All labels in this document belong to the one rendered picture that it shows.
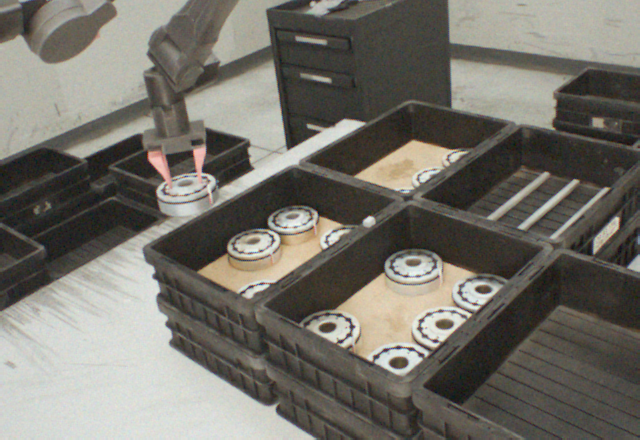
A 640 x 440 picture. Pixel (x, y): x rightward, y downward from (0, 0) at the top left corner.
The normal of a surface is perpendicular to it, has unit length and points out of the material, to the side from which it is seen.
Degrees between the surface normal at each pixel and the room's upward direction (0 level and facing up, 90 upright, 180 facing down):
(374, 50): 90
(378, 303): 0
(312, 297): 90
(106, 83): 90
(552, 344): 0
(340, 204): 90
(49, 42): 133
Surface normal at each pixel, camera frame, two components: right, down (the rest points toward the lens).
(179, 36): -0.54, 0.31
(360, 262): 0.72, 0.26
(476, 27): -0.65, 0.43
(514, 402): -0.11, -0.87
